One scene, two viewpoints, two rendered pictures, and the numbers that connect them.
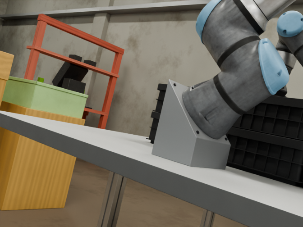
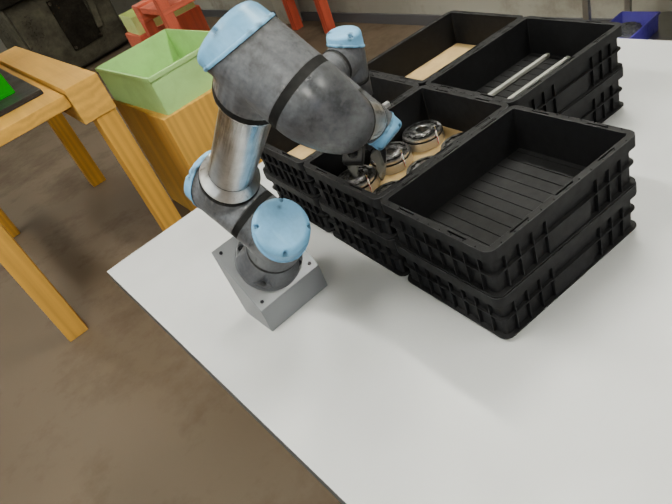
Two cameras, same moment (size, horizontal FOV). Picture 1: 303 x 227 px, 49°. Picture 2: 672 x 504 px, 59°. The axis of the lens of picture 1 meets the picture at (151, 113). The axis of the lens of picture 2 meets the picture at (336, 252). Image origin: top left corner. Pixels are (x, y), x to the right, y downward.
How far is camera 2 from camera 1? 107 cm
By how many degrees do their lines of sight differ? 43
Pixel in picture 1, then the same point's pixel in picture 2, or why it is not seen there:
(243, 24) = (227, 209)
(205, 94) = (247, 267)
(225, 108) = (271, 275)
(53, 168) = not seen: hidden behind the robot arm
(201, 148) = (276, 309)
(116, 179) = not seen: hidden behind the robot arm
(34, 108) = (173, 111)
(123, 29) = not seen: outside the picture
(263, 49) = (255, 238)
